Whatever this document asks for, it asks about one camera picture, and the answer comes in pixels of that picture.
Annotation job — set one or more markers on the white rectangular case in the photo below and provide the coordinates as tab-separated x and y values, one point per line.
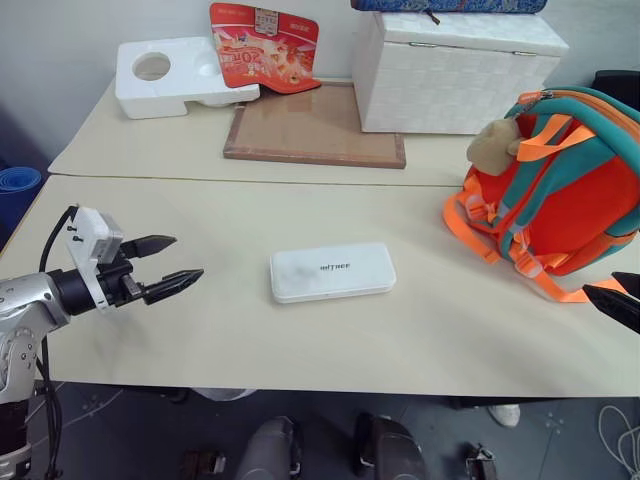
332	272

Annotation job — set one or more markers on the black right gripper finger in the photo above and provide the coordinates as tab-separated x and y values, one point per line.
614	302
627	281

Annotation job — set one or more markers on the red snack bag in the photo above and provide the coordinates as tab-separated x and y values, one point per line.
265	47

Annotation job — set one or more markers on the white shoe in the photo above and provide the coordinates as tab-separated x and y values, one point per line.
505	414

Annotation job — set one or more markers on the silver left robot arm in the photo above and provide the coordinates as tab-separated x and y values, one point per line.
30	300

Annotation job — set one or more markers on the grey rounded robot leg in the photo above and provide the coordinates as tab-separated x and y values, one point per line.
267	450

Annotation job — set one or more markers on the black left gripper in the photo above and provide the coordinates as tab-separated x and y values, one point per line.
116	282

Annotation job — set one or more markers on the blue patterned roll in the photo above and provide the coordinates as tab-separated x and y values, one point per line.
445	5

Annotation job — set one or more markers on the blue rolled yoga mat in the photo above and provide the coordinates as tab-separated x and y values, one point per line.
17	185

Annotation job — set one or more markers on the dark rounded robot leg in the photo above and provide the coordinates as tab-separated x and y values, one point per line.
387	447

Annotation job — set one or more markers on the brown wooden framed board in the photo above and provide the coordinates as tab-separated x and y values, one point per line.
312	127

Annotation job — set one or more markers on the orange and teal backpack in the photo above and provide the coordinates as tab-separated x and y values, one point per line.
565	190

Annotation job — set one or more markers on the white woven storage box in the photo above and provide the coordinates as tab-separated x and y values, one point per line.
450	75

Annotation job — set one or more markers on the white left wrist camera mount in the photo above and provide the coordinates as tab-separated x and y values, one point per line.
92	235

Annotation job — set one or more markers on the white styrofoam packing block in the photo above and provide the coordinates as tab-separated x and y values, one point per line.
170	75

